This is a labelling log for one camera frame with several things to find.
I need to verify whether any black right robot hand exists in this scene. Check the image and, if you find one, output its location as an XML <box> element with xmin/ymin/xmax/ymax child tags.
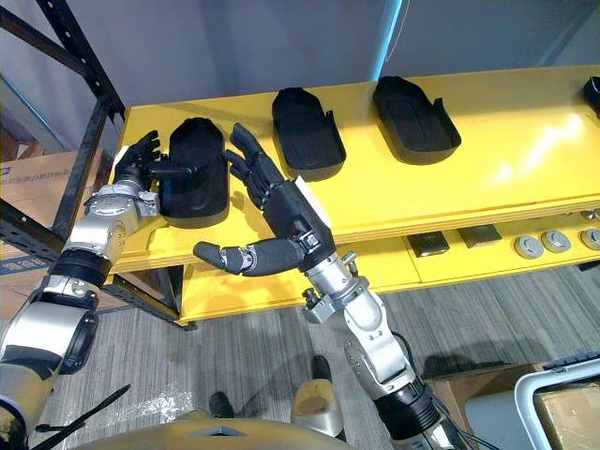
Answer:
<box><xmin>192</xmin><ymin>122</ymin><xmax>337</xmax><ymax>278</ymax></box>

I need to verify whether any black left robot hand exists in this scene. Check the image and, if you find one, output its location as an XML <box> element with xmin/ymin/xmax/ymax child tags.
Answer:
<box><xmin>113</xmin><ymin>129</ymin><xmax>194</xmax><ymax>188</ymax></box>

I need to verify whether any black plastic housing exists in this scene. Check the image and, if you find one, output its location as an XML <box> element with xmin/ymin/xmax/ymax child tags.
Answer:
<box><xmin>582</xmin><ymin>76</ymin><xmax>600</xmax><ymax>116</ymax></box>
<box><xmin>371</xmin><ymin>74</ymin><xmax>462</xmax><ymax>167</ymax></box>
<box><xmin>157</xmin><ymin>117</ymin><xmax>232</xmax><ymax>230</ymax></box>
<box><xmin>271</xmin><ymin>86</ymin><xmax>348</xmax><ymax>184</ymax></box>

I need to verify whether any yellow shelf board with parts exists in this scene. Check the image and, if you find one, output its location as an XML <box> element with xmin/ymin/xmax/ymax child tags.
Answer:
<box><xmin>179</xmin><ymin>208</ymin><xmax>600</xmax><ymax>325</ymax></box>

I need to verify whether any cardboard box with blue print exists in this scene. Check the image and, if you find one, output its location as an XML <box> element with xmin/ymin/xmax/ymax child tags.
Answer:
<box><xmin>0</xmin><ymin>148</ymin><xmax>110</xmax><ymax>229</ymax></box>
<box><xmin>0</xmin><ymin>238</ymin><xmax>128</xmax><ymax>316</ymax></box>

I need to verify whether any dark square metal plate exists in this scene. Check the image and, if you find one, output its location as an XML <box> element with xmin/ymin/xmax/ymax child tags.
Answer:
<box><xmin>457</xmin><ymin>224</ymin><xmax>502</xmax><ymax>250</ymax></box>
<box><xmin>406</xmin><ymin>232</ymin><xmax>450</xmax><ymax>259</ymax></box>

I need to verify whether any robot right leg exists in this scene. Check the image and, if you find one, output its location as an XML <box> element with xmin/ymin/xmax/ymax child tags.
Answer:
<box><xmin>290</xmin><ymin>354</ymin><xmax>347</xmax><ymax>440</ymax></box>

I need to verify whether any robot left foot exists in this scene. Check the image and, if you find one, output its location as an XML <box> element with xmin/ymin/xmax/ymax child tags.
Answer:
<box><xmin>207</xmin><ymin>391</ymin><xmax>236</xmax><ymax>419</ymax></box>

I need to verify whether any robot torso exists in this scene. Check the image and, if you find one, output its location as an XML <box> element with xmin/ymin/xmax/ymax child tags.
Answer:
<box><xmin>91</xmin><ymin>416</ymin><xmax>351</xmax><ymax>450</ymax></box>

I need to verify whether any brown cardboard box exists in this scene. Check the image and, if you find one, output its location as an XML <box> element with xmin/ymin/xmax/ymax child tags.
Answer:
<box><xmin>428</xmin><ymin>362</ymin><xmax>548</xmax><ymax>440</ymax></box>

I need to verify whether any grey plastic bin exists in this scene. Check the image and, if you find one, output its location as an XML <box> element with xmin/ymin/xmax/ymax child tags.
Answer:
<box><xmin>512</xmin><ymin>358</ymin><xmax>600</xmax><ymax>450</ymax></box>

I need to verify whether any cardboard box in bin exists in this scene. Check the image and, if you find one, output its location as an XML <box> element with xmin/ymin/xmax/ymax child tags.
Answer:
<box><xmin>533</xmin><ymin>382</ymin><xmax>600</xmax><ymax>450</ymax></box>

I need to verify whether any black metal rack frame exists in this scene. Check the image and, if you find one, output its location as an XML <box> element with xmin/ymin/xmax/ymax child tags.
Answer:
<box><xmin>0</xmin><ymin>0</ymin><xmax>199</xmax><ymax>332</ymax></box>

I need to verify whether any white cord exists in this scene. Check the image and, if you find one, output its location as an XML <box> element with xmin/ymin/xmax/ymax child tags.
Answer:
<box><xmin>384</xmin><ymin>0</ymin><xmax>419</xmax><ymax>65</ymax></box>

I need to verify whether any black strap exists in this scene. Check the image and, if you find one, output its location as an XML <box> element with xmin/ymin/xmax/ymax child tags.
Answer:
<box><xmin>33</xmin><ymin>383</ymin><xmax>133</xmax><ymax>450</ymax></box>

